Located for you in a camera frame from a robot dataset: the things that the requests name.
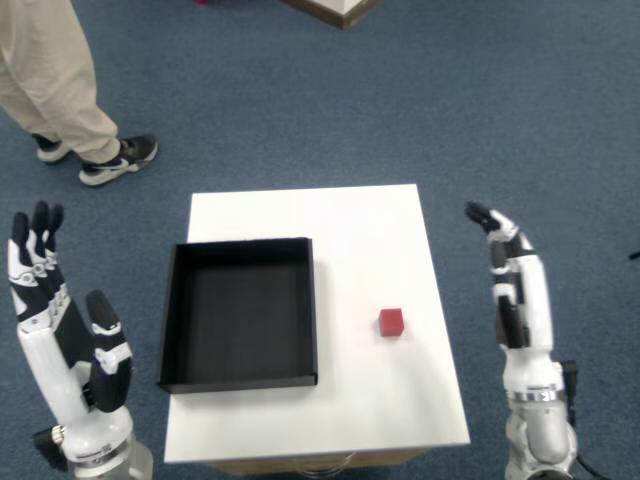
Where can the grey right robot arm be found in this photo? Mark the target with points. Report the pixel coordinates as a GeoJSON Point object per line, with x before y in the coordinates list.
{"type": "Point", "coordinates": [542, 440]}

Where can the red cube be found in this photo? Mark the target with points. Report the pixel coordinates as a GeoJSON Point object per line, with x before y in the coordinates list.
{"type": "Point", "coordinates": [391, 324]}

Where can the white square table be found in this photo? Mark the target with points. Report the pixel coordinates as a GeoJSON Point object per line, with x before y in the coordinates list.
{"type": "Point", "coordinates": [350, 230]}

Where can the black left wrist plug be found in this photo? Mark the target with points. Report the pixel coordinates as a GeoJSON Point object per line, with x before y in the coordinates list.
{"type": "Point", "coordinates": [47, 445]}

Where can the black white sneaker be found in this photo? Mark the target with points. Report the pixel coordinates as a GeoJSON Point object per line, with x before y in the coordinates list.
{"type": "Point", "coordinates": [47, 150]}
{"type": "Point", "coordinates": [125, 157]}

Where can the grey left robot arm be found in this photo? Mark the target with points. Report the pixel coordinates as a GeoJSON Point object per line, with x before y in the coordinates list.
{"type": "Point", "coordinates": [115, 465]}

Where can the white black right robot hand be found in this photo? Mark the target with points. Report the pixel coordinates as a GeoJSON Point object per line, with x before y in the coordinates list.
{"type": "Point", "coordinates": [535, 300]}

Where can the small black floor object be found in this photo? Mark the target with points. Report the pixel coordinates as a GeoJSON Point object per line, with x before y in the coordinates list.
{"type": "Point", "coordinates": [635, 255]}

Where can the person in beige trousers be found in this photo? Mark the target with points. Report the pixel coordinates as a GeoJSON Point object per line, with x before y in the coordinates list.
{"type": "Point", "coordinates": [45, 75]}

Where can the white furniture with wooden base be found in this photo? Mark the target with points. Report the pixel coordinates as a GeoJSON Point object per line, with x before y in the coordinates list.
{"type": "Point", "coordinates": [340, 12]}

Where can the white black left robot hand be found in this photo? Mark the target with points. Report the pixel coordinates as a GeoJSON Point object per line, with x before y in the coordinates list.
{"type": "Point", "coordinates": [45, 360]}

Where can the black open box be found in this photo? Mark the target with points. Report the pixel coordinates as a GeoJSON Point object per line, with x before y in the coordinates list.
{"type": "Point", "coordinates": [240, 320]}

